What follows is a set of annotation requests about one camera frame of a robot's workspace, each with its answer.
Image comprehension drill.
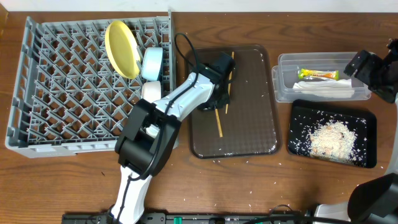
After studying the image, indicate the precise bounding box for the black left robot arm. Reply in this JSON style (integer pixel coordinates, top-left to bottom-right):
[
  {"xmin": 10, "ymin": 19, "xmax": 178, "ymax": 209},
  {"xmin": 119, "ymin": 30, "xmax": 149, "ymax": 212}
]
[{"xmin": 110, "ymin": 53, "xmax": 236, "ymax": 223}]

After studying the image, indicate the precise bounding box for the white round bowl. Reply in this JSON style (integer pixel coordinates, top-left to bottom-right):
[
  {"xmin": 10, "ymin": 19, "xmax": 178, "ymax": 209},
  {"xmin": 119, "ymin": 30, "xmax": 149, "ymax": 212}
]
[{"xmin": 142, "ymin": 81, "xmax": 162, "ymax": 103}]

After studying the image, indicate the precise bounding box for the black waste tray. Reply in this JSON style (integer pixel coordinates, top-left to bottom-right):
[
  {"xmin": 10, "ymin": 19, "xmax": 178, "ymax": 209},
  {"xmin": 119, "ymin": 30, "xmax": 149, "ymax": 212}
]
[{"xmin": 287, "ymin": 100, "xmax": 377, "ymax": 169}]

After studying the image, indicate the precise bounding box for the brown serving tray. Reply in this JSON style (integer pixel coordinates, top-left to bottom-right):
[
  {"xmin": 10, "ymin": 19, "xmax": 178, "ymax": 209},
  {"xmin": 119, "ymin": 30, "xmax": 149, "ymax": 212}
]
[{"xmin": 187, "ymin": 45, "xmax": 282, "ymax": 159}]

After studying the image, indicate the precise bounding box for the white plastic cup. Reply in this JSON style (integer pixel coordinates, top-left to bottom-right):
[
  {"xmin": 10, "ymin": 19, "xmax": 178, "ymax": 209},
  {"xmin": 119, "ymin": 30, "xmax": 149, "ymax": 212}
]
[{"xmin": 146, "ymin": 124, "xmax": 160, "ymax": 139}]

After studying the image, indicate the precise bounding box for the grey plastic dish rack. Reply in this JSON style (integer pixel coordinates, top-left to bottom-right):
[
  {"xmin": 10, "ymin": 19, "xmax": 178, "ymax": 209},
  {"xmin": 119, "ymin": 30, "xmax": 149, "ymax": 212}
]
[{"xmin": 4, "ymin": 9, "xmax": 180, "ymax": 159}]

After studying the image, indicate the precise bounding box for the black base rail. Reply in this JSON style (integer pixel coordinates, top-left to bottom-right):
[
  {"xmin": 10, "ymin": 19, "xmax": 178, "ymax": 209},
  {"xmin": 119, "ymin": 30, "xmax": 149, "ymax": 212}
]
[{"xmin": 61, "ymin": 213, "xmax": 345, "ymax": 224}]

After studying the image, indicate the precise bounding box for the wooden chopstick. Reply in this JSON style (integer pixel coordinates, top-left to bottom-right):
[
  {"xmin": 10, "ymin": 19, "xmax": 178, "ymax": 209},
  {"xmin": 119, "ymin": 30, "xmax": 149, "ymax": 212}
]
[
  {"xmin": 225, "ymin": 51, "xmax": 234, "ymax": 114},
  {"xmin": 215, "ymin": 108, "xmax": 223, "ymax": 138}
]

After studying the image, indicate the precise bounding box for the white crumpled napkin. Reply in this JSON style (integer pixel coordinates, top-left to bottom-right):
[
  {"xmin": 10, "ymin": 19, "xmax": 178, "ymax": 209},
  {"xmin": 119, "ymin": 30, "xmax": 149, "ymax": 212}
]
[{"xmin": 293, "ymin": 79, "xmax": 354, "ymax": 98}]

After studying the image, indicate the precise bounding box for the light blue bowl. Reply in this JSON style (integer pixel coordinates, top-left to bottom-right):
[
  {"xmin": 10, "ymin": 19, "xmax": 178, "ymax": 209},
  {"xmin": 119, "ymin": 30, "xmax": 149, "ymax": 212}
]
[{"xmin": 141, "ymin": 47, "xmax": 163, "ymax": 82}]

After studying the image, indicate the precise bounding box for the clear plastic waste bin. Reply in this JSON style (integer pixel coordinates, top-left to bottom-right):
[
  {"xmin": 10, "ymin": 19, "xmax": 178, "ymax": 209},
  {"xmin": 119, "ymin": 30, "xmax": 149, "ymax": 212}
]
[{"xmin": 272, "ymin": 52, "xmax": 371, "ymax": 103}]

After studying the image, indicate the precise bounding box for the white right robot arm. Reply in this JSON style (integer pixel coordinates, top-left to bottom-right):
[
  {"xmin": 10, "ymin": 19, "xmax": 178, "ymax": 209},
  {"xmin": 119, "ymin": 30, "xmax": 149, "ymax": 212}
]
[{"xmin": 308, "ymin": 39, "xmax": 397, "ymax": 223}]

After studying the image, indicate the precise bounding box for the yellow round plate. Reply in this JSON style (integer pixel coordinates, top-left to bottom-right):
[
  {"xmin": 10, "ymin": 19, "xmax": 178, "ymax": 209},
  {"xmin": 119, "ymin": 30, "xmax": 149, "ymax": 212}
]
[{"xmin": 105, "ymin": 20, "xmax": 141, "ymax": 79}]

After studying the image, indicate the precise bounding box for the yellow orange snack wrapper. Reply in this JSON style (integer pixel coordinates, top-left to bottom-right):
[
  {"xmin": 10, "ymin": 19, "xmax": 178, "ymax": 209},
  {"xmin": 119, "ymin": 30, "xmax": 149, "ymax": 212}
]
[{"xmin": 298, "ymin": 68, "xmax": 339, "ymax": 80}]

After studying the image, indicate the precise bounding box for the pile of rice waste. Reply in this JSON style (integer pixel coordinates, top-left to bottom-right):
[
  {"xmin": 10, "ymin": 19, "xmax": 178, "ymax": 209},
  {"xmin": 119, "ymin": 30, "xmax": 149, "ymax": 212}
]
[{"xmin": 308, "ymin": 121, "xmax": 357, "ymax": 164}]

